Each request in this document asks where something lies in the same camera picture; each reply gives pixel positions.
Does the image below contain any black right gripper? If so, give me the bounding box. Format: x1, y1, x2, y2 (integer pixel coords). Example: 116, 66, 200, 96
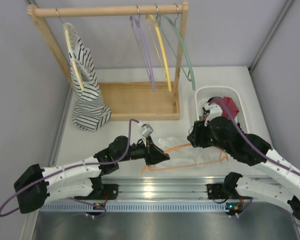
187, 119, 232, 154

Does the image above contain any orange plastic hanger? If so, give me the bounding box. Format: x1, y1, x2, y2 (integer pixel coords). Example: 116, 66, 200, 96
141, 128, 230, 175

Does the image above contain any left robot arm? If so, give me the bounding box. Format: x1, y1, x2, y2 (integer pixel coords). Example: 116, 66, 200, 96
13, 135, 170, 214

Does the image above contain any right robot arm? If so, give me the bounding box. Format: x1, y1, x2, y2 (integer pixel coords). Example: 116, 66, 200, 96
187, 116, 300, 221

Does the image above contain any purple plastic hanger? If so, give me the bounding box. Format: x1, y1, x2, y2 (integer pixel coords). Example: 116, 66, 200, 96
129, 15, 156, 92

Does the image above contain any black white striped tank top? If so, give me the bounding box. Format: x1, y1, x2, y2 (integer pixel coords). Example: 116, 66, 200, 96
65, 22, 112, 132

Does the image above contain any green plastic hanger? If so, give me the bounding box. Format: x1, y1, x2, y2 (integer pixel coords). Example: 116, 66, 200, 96
158, 14, 196, 91

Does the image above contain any yellow plastic hanger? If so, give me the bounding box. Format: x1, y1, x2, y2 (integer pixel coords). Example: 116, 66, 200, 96
145, 14, 172, 92

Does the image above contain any cream plastic hanger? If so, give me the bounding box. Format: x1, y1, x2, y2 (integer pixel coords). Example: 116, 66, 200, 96
63, 23, 85, 92

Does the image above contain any white perforated laundry basket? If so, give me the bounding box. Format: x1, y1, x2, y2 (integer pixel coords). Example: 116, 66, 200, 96
194, 86, 250, 136

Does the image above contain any red garment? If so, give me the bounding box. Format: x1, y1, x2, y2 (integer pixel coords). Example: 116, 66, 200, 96
210, 96, 240, 120

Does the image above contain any wooden clothes rack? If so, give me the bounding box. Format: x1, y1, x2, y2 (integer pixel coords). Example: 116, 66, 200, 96
27, 0, 189, 121

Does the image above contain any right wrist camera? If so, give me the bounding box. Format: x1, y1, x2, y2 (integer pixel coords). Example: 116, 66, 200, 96
202, 97, 223, 127

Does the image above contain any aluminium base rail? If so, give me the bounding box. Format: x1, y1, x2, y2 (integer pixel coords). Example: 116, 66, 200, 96
101, 176, 225, 202

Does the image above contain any grey slotted cable duct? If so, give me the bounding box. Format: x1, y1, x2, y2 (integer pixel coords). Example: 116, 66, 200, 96
40, 201, 243, 213

